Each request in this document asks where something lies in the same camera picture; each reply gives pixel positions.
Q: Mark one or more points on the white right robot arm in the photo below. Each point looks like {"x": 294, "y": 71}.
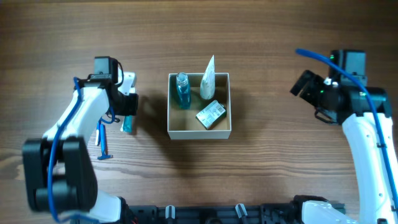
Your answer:
{"x": 365, "y": 115}

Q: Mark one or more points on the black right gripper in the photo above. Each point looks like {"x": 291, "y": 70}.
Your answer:
{"x": 313, "y": 81}

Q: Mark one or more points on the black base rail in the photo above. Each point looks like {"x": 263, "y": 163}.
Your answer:
{"x": 260, "y": 214}

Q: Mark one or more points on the teal toothpaste tube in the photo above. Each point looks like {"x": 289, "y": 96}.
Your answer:
{"x": 127, "y": 124}

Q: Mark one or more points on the blue toothbrush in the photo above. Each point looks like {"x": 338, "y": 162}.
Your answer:
{"x": 98, "y": 134}

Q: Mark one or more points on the blue mouthwash bottle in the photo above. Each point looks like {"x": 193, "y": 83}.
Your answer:
{"x": 183, "y": 90}

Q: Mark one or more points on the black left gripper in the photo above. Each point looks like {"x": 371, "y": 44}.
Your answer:
{"x": 132, "y": 108}

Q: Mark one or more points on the green soap box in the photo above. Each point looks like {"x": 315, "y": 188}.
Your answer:
{"x": 211, "y": 114}

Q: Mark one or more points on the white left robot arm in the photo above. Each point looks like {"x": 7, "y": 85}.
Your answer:
{"x": 59, "y": 176}

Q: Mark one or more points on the white cardboard box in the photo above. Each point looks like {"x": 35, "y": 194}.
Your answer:
{"x": 183, "y": 124}

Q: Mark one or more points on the blue disposable razor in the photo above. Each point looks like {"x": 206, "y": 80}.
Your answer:
{"x": 104, "y": 152}

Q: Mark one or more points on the white bamboo conditioner tube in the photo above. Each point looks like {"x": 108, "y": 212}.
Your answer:
{"x": 207, "y": 85}

